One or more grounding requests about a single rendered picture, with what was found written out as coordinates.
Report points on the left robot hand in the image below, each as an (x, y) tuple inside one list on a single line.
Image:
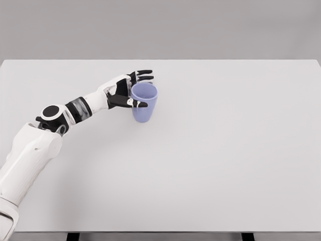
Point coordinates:
[(120, 88)]

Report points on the lavender blue plastic cup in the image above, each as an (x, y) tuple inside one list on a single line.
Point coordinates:
[(144, 105)]

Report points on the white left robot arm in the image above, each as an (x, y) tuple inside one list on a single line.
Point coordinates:
[(30, 150)]

